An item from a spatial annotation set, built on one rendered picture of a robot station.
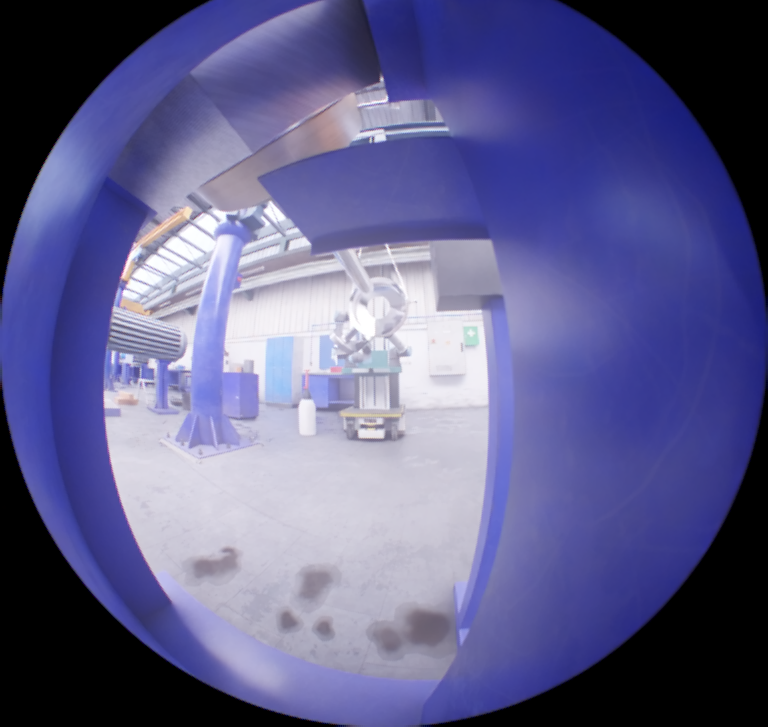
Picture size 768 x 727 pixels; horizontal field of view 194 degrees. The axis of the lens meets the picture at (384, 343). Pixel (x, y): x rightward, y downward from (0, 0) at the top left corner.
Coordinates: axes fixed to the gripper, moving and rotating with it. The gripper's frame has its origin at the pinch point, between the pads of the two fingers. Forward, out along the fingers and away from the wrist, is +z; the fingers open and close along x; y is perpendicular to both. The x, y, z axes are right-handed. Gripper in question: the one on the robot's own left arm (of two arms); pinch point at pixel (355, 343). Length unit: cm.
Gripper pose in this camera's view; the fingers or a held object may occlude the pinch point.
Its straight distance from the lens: 164.8
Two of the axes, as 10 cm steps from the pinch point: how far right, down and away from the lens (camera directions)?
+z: -2.4, -0.8, -9.7
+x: 7.1, -7.0, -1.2
